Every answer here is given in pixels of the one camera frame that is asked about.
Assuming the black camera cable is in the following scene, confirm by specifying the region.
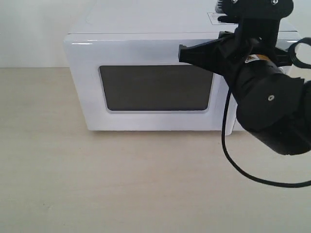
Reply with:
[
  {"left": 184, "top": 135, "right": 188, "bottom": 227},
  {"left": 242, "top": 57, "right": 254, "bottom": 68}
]
[{"left": 221, "top": 36, "right": 311, "bottom": 189}]

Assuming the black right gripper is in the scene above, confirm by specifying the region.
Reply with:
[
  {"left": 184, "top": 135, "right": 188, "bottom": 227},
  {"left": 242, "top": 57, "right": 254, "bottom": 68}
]
[{"left": 178, "top": 32, "right": 289, "bottom": 83}]

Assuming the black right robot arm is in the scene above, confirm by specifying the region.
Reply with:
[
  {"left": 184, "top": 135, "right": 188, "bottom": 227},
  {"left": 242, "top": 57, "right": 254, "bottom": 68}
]
[{"left": 178, "top": 33, "right": 311, "bottom": 155}]

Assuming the warning label sticker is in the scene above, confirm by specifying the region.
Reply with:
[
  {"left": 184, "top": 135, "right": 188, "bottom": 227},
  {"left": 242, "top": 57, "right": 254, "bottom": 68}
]
[{"left": 207, "top": 12, "right": 238, "bottom": 25}]

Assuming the white microwave oven body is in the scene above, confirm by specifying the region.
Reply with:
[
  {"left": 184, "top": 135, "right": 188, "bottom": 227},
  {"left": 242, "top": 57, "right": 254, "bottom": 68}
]
[{"left": 64, "top": 0, "right": 236, "bottom": 73}]

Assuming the white microwave door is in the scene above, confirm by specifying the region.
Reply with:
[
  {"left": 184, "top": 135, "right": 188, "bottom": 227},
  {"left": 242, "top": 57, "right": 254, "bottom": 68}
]
[{"left": 64, "top": 33, "right": 228, "bottom": 131}]

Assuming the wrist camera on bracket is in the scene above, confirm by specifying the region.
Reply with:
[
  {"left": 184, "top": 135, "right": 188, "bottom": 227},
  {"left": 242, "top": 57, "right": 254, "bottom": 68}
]
[{"left": 215, "top": 0, "right": 294, "bottom": 48}]

